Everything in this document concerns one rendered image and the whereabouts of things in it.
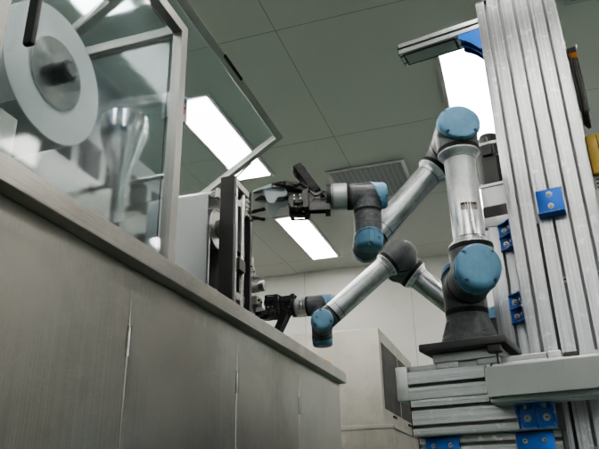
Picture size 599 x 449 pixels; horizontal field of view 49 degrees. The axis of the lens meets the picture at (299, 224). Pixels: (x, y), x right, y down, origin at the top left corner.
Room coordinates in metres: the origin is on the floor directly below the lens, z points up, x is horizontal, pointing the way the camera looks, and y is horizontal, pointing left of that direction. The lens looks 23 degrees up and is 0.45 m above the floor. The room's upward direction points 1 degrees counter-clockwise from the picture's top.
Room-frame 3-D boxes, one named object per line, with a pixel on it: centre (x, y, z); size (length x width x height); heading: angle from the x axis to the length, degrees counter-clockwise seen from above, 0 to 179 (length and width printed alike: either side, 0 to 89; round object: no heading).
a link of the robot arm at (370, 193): (1.63, -0.19, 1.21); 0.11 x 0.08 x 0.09; 88
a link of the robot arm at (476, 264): (1.62, -0.45, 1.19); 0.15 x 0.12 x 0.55; 178
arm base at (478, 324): (1.75, -0.45, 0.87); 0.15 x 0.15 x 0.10
